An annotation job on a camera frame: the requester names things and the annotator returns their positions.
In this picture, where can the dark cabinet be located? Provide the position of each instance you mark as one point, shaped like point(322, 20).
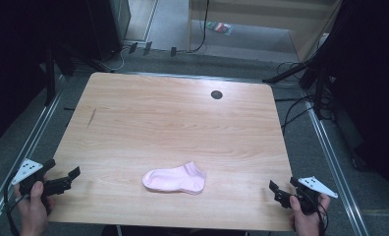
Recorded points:
point(109, 26)

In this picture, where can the black tripod stand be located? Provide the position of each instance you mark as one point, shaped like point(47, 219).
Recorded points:
point(290, 70)

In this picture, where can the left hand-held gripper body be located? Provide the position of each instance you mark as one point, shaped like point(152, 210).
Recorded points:
point(27, 168)

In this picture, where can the light wooden partition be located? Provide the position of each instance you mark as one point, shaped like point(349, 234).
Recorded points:
point(248, 16)

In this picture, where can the person's left hand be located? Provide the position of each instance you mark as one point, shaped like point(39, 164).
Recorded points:
point(33, 213)

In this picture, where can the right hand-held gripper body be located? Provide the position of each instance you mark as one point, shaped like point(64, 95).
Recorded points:
point(313, 186)

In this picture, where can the small black plug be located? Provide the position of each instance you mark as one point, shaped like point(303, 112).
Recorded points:
point(173, 51)
point(147, 47)
point(133, 47)

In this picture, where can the person's right hand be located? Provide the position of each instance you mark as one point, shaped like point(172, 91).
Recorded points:
point(307, 224)

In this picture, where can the colourful packet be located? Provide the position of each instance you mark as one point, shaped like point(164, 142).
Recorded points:
point(220, 27)

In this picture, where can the metal floor rail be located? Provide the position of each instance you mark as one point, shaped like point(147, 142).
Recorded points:
point(326, 147)
point(32, 137)

